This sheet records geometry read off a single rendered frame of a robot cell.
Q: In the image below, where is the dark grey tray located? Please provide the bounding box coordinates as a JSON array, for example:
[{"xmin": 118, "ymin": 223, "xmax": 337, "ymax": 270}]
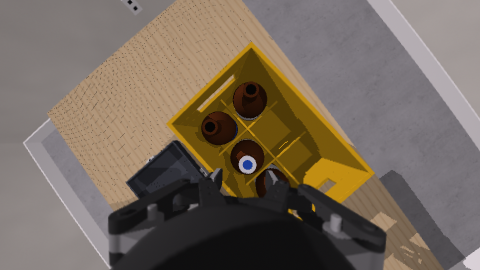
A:
[{"xmin": 125, "ymin": 140, "xmax": 205, "ymax": 199}]

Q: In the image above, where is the white flat bar with screws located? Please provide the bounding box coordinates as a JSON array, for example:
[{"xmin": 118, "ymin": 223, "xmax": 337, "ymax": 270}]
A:
[{"xmin": 146, "ymin": 155, "xmax": 209, "ymax": 177}]

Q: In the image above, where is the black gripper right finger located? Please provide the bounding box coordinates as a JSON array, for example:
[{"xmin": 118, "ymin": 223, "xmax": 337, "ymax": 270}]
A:
[{"xmin": 256, "ymin": 170, "xmax": 387, "ymax": 270}]

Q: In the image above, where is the brown glass bottle with beige label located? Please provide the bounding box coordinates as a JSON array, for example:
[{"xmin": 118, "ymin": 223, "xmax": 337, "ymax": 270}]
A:
[{"xmin": 230, "ymin": 139, "xmax": 264, "ymax": 175}]

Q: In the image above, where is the yellow crate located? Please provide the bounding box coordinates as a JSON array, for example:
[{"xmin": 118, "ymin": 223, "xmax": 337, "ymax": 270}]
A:
[{"xmin": 166, "ymin": 42, "xmax": 375, "ymax": 203}]

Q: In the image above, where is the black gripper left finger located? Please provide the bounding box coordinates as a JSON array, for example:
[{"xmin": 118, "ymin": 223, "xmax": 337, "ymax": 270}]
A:
[{"xmin": 108, "ymin": 168, "xmax": 226, "ymax": 267}]

